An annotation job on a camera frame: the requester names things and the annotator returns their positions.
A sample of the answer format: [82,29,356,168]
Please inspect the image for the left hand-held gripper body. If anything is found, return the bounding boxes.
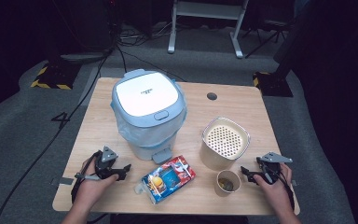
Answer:
[93,146,124,181]

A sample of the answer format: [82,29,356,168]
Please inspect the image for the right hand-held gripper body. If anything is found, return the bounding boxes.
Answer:
[255,151,293,185]

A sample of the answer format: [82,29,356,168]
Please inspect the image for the wet food scraps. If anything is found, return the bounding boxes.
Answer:
[217,177,235,191]

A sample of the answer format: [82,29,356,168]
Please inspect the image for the brown paper cup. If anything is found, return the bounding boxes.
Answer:
[213,169,242,198]

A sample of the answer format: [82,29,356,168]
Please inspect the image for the beige strainer bucket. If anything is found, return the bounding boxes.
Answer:
[199,116,252,172]

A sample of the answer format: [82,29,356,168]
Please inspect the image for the translucent bin liner bag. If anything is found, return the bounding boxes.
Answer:
[110,101,188,148]

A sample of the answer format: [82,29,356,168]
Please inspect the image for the red and blue snack packet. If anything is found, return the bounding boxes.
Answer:
[133,155,197,205]

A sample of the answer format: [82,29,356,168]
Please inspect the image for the blue and white pedal bin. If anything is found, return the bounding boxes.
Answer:
[110,68,188,165]

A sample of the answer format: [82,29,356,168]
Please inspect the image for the person's right hand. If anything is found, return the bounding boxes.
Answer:
[253,163,293,216]

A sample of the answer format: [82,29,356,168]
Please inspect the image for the person's left hand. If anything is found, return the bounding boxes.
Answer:
[74,158,119,208]

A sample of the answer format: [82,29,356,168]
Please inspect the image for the grey tape strip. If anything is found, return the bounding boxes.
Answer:
[51,176,75,187]

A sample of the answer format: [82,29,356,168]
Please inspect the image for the yellow black striped floor plate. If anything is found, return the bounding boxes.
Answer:
[30,63,82,91]
[252,71,294,98]

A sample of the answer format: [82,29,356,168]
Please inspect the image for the flat grey stand base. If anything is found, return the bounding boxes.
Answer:
[60,50,113,65]

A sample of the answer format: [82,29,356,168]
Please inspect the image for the black tripod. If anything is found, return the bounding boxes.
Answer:
[245,18,293,59]

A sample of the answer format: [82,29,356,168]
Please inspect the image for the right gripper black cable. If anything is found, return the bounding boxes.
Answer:
[269,167,296,211]

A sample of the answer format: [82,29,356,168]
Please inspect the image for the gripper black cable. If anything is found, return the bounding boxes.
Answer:
[269,167,296,211]
[70,150,102,203]

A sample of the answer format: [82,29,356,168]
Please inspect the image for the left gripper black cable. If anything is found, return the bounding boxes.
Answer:
[70,150,102,203]

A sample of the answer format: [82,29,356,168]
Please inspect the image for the long black floor cable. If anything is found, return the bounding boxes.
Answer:
[0,46,115,224]

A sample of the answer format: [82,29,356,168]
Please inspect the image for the bundle of floor cables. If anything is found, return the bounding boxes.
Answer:
[117,21,175,48]

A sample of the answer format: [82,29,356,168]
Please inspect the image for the white metal desk frame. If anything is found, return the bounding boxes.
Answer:
[167,0,250,60]

